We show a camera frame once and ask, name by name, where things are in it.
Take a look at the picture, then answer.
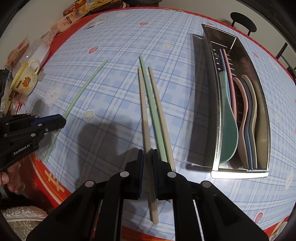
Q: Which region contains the green spoon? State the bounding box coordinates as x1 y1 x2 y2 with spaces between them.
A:
219 71 238 163

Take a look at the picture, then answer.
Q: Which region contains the blue spoon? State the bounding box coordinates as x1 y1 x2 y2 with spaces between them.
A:
240 78 253 170

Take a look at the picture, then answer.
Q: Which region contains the beige spoon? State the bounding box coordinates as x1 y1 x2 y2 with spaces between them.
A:
241 74 270 171

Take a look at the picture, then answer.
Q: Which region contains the pink spoon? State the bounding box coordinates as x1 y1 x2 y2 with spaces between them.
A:
233 77 249 170

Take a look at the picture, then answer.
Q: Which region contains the blue chopstick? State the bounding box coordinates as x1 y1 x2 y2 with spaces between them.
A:
219 49 231 102

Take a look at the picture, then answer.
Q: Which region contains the pink chopstick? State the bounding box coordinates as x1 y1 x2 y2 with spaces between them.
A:
222 49 237 121

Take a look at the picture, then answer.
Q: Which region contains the person's left hand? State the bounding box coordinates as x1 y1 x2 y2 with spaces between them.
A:
1 162 25 194

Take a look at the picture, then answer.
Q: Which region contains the yellow cartoon mug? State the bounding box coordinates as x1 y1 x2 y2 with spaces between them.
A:
10 59 40 96

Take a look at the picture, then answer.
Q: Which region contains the red tablecloth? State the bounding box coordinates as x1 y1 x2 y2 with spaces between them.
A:
18 6 296 241

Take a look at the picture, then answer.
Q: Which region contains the white plastic container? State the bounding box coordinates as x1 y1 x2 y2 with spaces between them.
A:
25 39 50 68

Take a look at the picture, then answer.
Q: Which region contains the stainless steel utensil tray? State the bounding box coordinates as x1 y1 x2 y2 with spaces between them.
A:
191 25 271 179

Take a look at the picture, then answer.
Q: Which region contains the pink snack box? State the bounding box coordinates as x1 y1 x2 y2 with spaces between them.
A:
50 9 87 34

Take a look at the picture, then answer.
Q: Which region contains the small white packet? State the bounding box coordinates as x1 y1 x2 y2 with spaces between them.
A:
84 16 108 30

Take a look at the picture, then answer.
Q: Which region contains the black round stool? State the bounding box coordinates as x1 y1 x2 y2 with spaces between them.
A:
230 12 257 36

